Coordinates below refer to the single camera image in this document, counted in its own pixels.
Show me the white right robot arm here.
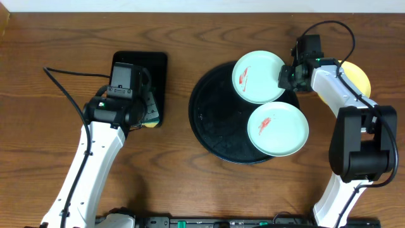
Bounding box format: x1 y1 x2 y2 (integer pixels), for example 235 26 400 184
278 47 399 227

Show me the round black serving tray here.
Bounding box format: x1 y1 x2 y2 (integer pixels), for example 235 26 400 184
189 61 301 164

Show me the green and yellow sponge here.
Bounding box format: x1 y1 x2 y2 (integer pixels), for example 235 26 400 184
141 91 160 128

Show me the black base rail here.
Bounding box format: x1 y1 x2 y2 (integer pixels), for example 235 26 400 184
94 207 382 228

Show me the mint green plate with stain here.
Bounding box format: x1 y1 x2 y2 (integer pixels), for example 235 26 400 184
231 51 285 104

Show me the black rectangular water tray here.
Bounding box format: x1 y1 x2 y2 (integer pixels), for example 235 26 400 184
112 51 168 128

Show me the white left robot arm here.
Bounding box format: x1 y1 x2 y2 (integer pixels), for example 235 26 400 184
40 63 152 227

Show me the yellow plate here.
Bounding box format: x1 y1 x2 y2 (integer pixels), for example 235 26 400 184
311 58 371 108

